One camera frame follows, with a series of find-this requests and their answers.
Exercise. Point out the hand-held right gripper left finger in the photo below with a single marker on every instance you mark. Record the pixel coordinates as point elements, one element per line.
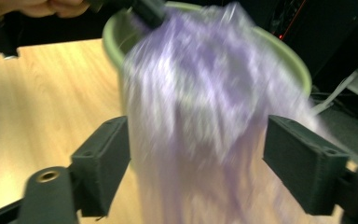
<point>102,165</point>

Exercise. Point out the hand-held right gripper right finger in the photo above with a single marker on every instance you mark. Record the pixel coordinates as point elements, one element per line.
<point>307,168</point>

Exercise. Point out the grey metal table bracket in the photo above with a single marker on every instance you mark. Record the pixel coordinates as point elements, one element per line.
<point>11,57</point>

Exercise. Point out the green plastic bin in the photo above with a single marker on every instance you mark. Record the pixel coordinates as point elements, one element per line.
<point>112,40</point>

